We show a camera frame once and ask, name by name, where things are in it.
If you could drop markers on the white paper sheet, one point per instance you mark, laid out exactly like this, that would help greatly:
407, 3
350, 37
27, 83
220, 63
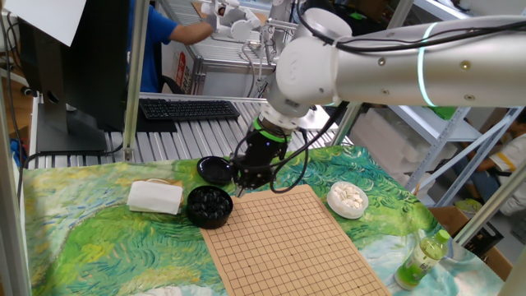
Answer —
45, 18

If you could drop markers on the bare forearm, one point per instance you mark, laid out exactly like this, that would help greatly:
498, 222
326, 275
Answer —
191, 33

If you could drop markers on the black desk mat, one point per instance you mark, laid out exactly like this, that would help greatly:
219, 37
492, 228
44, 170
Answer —
156, 125

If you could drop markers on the green cloth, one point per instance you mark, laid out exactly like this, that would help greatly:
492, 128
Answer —
441, 112

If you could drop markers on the black bowl of black stones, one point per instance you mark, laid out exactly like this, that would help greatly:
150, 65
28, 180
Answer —
209, 205

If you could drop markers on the grey metal shelf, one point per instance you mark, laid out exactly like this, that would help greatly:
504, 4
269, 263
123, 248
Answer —
431, 130

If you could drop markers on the cardboard box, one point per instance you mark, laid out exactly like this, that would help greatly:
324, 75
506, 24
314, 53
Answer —
448, 218

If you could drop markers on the white haptic control device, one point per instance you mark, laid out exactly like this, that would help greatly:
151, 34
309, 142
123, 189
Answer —
234, 24

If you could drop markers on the person in white shirt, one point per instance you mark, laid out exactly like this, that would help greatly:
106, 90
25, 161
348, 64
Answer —
513, 156

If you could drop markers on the black keyboard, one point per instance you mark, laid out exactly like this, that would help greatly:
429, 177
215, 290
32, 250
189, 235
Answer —
189, 109

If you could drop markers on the black monitor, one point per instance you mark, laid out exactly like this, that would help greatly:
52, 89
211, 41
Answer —
94, 61

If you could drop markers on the aluminium workbench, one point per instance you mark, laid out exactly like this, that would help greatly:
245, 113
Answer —
224, 80

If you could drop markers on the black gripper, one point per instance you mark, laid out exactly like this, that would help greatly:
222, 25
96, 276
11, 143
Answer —
263, 158

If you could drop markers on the red white sign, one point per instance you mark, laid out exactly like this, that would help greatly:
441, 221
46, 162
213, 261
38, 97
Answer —
181, 70

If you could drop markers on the black bowl lid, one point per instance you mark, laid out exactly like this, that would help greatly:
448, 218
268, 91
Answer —
213, 169

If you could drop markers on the brown board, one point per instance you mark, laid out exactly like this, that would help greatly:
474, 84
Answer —
196, 7

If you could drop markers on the person in blue shirt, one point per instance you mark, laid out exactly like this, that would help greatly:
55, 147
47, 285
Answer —
148, 45

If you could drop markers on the painted landscape tablecloth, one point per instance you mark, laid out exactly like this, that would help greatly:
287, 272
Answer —
102, 246

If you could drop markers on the aluminium frame post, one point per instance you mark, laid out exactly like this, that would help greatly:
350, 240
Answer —
135, 82
489, 207
10, 226
345, 123

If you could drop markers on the tan go board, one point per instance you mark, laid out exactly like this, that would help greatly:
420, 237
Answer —
287, 255

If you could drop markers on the white foam blocks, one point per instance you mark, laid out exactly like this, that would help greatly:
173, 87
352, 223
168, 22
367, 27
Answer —
390, 144

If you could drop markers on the green tea bottle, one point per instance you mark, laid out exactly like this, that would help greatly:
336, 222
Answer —
419, 263

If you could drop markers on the black office chair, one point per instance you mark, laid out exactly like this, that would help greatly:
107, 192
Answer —
158, 78

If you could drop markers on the white bowl of white stones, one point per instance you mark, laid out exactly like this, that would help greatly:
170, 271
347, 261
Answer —
347, 200

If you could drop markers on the black plastic crate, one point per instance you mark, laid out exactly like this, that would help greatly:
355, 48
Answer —
485, 240

